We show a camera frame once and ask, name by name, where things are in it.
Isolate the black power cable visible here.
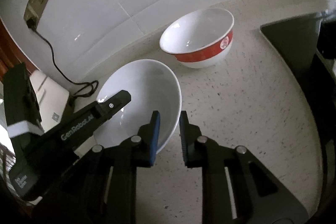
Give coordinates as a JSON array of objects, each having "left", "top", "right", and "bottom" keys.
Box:
[{"left": 26, "top": 17, "right": 100, "bottom": 98}]

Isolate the white rice cooker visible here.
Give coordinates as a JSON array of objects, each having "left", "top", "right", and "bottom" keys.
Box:
[{"left": 30, "top": 70, "right": 70, "bottom": 132}]

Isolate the brown wooden door frame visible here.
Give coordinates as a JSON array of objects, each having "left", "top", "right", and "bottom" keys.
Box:
[{"left": 0, "top": 22, "right": 37, "bottom": 82}]

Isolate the red banded bowl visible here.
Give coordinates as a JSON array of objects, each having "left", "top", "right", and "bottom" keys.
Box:
[{"left": 159, "top": 8, "right": 235, "bottom": 69}]

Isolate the white floral bowl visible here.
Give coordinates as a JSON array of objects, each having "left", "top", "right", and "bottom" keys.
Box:
[{"left": 94, "top": 59, "right": 182, "bottom": 152}]

